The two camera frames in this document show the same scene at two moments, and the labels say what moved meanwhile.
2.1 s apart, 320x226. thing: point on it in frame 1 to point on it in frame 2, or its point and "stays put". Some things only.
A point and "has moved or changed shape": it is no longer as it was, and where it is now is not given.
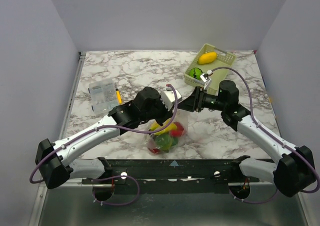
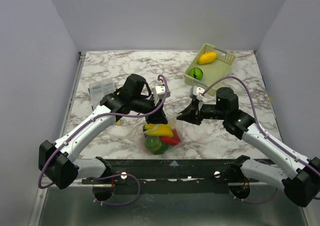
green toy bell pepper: [164, 142] to [153, 144]
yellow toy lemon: [207, 57] stays put
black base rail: [177, 176] stays put
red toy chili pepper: [179, 131] to [175, 139]
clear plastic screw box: [103, 96] stays put
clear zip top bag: [171, 138] has moved or changed shape
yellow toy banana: [155, 126] has moved or changed shape
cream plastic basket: [209, 58] stays put
